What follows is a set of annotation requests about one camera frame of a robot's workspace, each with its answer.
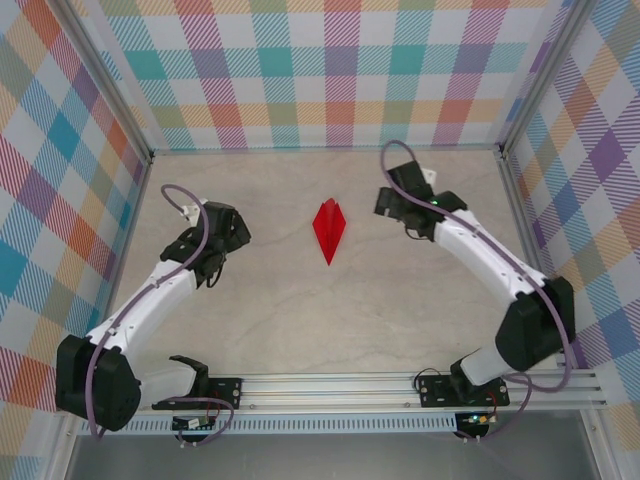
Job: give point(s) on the aluminium frame post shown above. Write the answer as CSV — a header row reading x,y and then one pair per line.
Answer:
x,y
545,75
100,75

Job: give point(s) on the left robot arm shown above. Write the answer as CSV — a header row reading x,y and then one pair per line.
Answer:
x,y
145,310

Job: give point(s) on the wide aluminium mounting rail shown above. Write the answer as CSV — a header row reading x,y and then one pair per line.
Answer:
x,y
325,392

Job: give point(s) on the aluminium table edge rail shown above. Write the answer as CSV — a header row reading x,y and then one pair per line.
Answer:
x,y
123,260
325,149
532,260

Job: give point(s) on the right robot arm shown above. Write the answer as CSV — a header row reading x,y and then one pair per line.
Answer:
x,y
490,260

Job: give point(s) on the red paper sheet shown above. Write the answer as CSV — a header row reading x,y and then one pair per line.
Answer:
x,y
330,230

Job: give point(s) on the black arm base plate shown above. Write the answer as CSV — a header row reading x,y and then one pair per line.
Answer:
x,y
227,392
435,392

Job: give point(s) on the small circuit board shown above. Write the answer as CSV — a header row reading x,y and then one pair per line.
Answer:
x,y
477,419
192,424

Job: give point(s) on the grey metal panel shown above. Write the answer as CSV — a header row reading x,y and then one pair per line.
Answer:
x,y
325,460

